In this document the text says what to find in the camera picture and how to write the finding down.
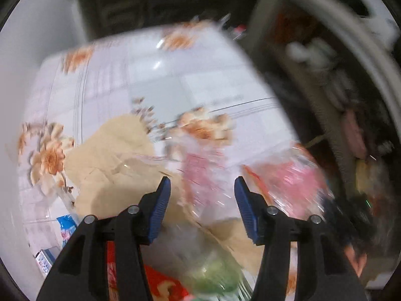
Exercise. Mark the grey metal shelf rack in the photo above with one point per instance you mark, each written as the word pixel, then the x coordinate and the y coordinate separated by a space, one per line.
pixel 344 9

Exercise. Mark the white plastic bag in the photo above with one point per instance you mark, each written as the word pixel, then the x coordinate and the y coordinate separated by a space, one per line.
pixel 376 12

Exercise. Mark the clear bag with green contents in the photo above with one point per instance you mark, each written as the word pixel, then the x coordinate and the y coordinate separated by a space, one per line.
pixel 213 272

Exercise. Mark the blue snack packet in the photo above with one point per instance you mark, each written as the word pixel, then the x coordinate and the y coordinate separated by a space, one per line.
pixel 66 227

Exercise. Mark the pink clear plastic wrapper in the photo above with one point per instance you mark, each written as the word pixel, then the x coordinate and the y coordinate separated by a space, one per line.
pixel 200 175

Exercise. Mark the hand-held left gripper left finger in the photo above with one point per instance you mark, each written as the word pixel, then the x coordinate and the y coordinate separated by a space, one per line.
pixel 159 207

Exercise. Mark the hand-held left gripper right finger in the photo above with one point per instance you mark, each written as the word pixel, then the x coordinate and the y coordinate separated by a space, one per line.
pixel 247 210

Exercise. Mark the pink clear plastic bag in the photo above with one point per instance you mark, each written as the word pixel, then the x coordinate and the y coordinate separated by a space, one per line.
pixel 291 178

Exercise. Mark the person's right hand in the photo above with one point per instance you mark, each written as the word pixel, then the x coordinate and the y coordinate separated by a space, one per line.
pixel 357 260

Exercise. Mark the red packet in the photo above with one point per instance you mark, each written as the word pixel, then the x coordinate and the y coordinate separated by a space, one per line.
pixel 159 285

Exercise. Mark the dark cabinet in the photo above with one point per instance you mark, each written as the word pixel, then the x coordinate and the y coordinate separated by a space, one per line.
pixel 141 3

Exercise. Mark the floral plastic tablecloth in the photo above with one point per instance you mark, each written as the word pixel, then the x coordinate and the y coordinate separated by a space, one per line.
pixel 156 78

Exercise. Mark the pink pouch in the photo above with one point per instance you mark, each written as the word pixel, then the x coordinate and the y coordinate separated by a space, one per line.
pixel 354 134

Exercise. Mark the blue white box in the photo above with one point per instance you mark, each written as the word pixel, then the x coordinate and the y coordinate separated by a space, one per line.
pixel 44 258

